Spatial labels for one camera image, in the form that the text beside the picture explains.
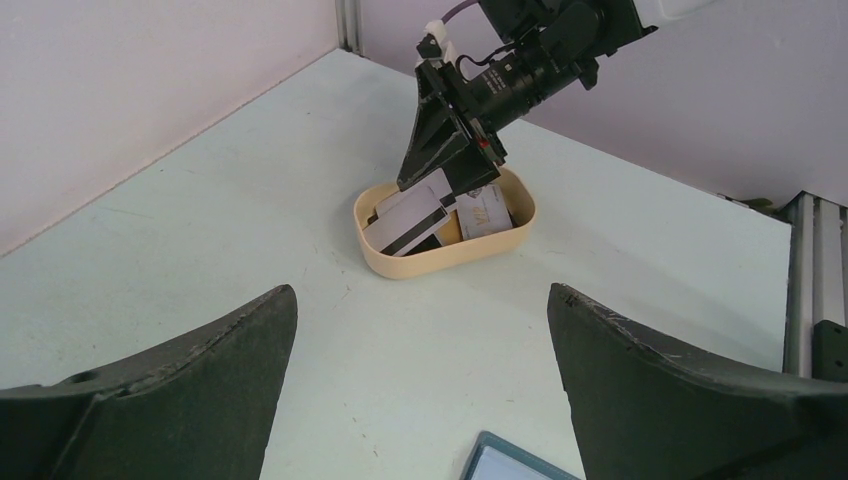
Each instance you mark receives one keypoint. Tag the white VIP card in tray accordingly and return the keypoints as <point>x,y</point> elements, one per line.
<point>482,212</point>

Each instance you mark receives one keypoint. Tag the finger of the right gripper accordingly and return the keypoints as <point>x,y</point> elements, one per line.
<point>435,127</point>
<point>472,168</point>

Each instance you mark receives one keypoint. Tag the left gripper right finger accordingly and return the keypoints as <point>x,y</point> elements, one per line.
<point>646,405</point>

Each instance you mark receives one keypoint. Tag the blue card holder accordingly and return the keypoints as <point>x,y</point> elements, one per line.
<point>493,457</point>

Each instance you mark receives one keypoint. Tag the aluminium frame rail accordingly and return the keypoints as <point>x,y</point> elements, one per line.
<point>815,285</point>

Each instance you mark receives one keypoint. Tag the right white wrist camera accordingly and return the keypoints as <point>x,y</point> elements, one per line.
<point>435,44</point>

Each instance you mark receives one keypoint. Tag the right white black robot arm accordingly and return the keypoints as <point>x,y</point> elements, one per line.
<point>546,45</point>

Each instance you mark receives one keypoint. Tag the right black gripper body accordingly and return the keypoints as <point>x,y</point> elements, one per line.
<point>477,91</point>

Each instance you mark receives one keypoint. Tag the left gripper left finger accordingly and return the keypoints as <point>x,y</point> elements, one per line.
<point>199,406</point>

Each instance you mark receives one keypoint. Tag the beige oval tray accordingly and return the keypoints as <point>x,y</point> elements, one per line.
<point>519,202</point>

